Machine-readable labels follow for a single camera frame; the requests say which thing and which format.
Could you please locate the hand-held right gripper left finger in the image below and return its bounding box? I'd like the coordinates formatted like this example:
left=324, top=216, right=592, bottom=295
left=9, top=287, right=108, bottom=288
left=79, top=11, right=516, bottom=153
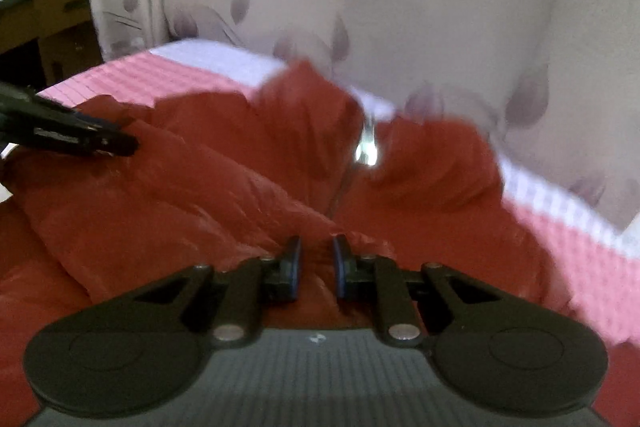
left=134, top=235, right=304, bottom=349

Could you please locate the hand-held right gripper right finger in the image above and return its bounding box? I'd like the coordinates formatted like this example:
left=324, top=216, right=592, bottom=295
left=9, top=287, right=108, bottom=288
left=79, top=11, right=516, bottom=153
left=332, top=234, right=495, bottom=349

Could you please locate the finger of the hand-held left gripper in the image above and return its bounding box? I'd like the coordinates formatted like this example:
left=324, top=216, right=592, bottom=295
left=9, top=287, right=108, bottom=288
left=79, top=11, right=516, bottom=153
left=0, top=81, right=139, bottom=158

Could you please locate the red puffer jacket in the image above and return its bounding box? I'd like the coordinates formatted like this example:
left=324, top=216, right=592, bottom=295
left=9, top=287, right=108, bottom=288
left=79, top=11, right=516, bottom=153
left=0, top=59, right=640, bottom=427

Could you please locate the wooden bedside cabinet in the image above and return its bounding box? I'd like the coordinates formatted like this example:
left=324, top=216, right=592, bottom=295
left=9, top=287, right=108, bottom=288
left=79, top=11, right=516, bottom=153
left=0, top=0, right=103, bottom=90

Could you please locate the pink striped bed sheet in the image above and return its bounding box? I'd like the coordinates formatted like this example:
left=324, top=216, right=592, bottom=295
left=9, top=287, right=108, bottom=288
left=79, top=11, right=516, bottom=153
left=37, top=39, right=640, bottom=348

